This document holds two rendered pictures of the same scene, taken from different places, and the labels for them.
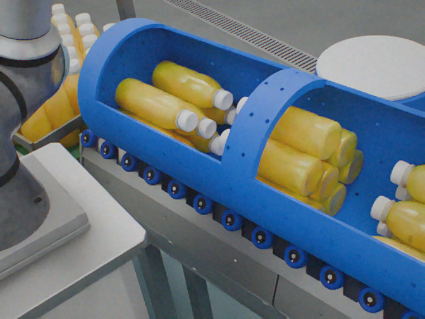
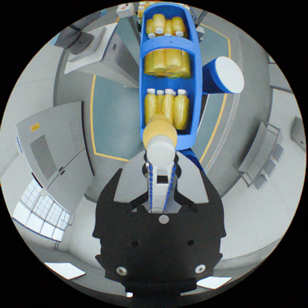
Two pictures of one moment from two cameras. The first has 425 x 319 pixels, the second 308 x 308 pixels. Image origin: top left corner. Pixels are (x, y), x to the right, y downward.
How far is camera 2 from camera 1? 0.66 m
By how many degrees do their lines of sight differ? 78
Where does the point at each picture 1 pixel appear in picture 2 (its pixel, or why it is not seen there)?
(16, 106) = (72, 30)
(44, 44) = not seen: outside the picture
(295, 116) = (172, 52)
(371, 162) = (190, 80)
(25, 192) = (78, 45)
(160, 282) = not seen: hidden behind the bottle
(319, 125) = (172, 60)
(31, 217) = (80, 49)
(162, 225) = not seen: hidden behind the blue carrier
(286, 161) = (155, 60)
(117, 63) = (163, 10)
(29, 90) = (79, 24)
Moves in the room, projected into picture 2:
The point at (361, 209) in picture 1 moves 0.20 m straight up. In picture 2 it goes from (177, 84) to (187, 75)
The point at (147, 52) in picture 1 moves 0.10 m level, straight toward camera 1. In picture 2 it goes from (178, 13) to (168, 16)
